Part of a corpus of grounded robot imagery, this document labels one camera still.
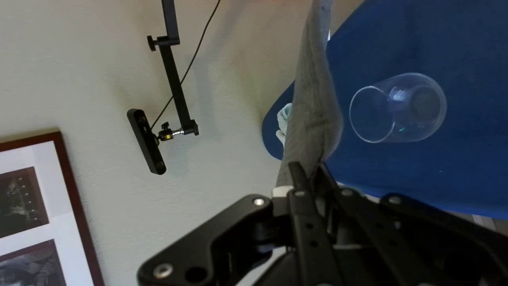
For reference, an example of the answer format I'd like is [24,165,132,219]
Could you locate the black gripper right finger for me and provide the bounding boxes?
[313,165,508,286]

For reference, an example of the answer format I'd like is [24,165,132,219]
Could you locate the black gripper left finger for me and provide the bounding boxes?
[137,160,346,286]

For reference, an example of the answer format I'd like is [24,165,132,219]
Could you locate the grey quilted pot holder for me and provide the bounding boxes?
[275,0,346,187]

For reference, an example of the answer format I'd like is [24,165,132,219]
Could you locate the clear glass cup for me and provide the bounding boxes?
[348,71,450,146]

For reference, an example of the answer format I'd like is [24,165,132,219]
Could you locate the blue ironing board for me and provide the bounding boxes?
[261,0,508,221]

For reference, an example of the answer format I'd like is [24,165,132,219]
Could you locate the light blue terry cloth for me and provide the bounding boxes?
[275,102,294,148]

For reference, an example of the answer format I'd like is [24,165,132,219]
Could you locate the black stereo camera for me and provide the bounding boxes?
[126,108,169,176]

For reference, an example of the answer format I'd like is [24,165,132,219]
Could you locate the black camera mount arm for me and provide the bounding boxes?
[146,0,202,143]

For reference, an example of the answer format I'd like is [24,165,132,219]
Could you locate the thin black camera cable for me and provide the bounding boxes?
[150,0,224,132]

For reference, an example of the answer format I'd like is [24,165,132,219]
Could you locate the dark framed wall picture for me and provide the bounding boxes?
[0,130,107,286]

